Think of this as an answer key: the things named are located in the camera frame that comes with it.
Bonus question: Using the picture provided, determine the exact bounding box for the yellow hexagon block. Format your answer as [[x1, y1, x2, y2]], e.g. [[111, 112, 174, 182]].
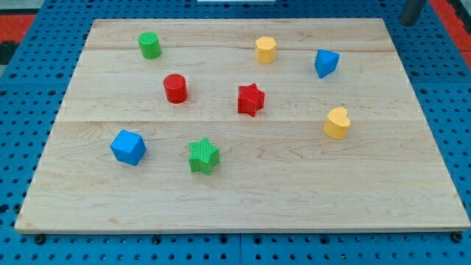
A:
[[255, 36, 277, 64]]

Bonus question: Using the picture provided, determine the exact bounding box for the red cylinder block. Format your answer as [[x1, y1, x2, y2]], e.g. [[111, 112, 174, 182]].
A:
[[163, 74, 188, 104]]

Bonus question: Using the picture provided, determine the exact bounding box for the green cylinder block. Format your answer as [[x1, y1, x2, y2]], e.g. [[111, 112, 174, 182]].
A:
[[138, 32, 161, 60]]

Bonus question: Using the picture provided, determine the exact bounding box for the yellow heart block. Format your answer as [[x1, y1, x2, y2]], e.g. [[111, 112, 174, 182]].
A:
[[323, 107, 350, 140]]

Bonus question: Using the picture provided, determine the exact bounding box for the green star block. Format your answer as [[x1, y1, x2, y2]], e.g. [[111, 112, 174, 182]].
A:
[[188, 138, 219, 175]]

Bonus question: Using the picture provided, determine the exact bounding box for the wooden board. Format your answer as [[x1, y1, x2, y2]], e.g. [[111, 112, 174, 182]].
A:
[[15, 18, 470, 234]]

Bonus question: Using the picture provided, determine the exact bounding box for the red star block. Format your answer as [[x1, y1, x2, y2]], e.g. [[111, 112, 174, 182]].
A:
[[238, 83, 265, 117]]

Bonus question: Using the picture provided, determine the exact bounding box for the blue cube block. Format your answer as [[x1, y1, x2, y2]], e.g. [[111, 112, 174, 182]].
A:
[[110, 130, 146, 166]]

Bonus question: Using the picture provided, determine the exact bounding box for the blue triangle block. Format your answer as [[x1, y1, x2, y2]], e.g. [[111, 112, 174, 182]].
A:
[[314, 49, 340, 79]]

